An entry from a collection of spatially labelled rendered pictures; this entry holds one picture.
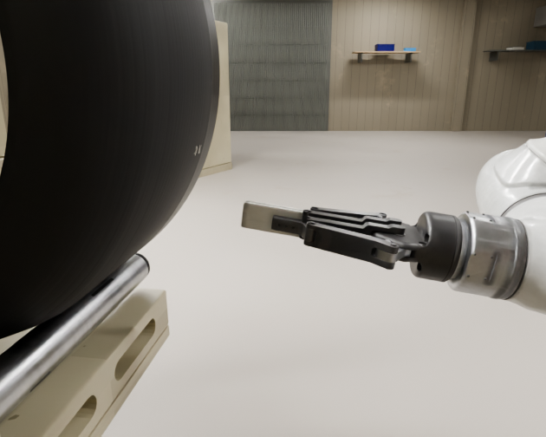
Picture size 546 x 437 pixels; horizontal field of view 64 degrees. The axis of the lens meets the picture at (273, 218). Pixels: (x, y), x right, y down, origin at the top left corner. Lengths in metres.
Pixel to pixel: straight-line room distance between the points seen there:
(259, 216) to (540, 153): 0.35
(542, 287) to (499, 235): 0.06
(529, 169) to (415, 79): 12.37
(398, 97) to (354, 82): 1.29
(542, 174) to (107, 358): 0.55
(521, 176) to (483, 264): 0.17
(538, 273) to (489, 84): 13.25
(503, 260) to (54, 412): 0.46
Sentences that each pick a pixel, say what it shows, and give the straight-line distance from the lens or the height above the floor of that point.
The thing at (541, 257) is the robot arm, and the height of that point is 0.99.
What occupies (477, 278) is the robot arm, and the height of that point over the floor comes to 0.97.
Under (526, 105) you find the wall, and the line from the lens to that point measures 14.24.
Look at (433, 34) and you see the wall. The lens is 13.15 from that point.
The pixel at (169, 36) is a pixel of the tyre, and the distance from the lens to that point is 0.39.
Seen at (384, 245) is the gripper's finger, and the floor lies 1.00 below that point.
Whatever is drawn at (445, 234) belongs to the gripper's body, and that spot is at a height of 1.01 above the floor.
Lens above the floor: 1.15
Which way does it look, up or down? 17 degrees down
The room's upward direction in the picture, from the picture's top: straight up
